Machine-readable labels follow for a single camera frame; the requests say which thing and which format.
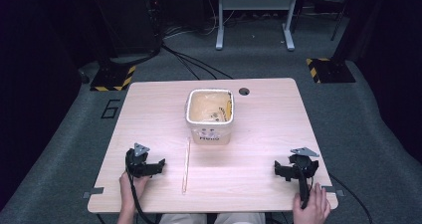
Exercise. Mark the black stand post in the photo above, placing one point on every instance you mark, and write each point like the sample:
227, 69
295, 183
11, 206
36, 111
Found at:
132, 21
348, 25

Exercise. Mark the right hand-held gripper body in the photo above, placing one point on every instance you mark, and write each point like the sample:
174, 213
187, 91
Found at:
302, 166

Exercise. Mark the black striped stand base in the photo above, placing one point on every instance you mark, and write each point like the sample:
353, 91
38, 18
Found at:
331, 71
112, 79

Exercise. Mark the white metal desk frame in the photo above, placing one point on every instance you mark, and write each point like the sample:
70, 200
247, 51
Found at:
255, 1

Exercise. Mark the grey tape piece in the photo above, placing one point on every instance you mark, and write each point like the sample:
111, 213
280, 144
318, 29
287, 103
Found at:
93, 191
333, 190

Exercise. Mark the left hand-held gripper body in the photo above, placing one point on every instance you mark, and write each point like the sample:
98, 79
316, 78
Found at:
136, 166

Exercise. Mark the person's light trousers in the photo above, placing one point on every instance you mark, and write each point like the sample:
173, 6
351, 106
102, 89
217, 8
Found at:
185, 218

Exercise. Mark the white instant noodle cup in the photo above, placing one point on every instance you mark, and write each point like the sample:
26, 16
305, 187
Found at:
209, 121

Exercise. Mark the person's left hand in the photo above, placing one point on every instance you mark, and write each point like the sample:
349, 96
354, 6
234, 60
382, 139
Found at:
130, 190

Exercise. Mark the person's right hand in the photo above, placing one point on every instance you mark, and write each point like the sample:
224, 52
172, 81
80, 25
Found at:
315, 207

